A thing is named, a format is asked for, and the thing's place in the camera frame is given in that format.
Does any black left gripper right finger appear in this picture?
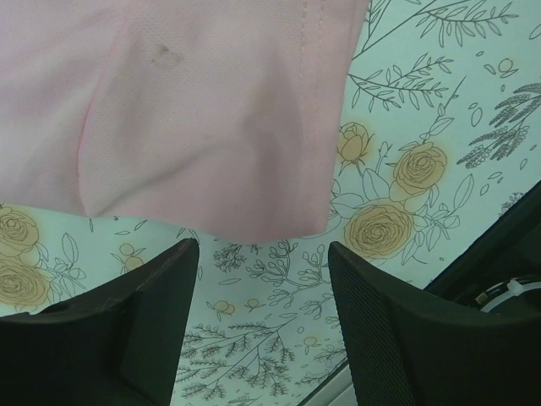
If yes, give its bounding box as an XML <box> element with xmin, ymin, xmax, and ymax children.
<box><xmin>328</xmin><ymin>243</ymin><xmax>540</xmax><ymax>405</ymax></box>

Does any aluminium frame rail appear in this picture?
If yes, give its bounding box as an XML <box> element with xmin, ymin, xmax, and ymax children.
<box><xmin>299</xmin><ymin>363</ymin><xmax>358</xmax><ymax>406</ymax></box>

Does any pink t shirt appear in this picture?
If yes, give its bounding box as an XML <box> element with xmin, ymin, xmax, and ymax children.
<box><xmin>1</xmin><ymin>1</ymin><xmax>369</xmax><ymax>243</ymax></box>

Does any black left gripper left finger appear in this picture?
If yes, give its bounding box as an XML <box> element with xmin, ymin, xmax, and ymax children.
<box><xmin>1</xmin><ymin>239</ymin><xmax>199</xmax><ymax>405</ymax></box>

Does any floral patterned table mat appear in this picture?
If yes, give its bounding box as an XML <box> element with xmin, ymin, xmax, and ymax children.
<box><xmin>1</xmin><ymin>1</ymin><xmax>540</xmax><ymax>405</ymax></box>

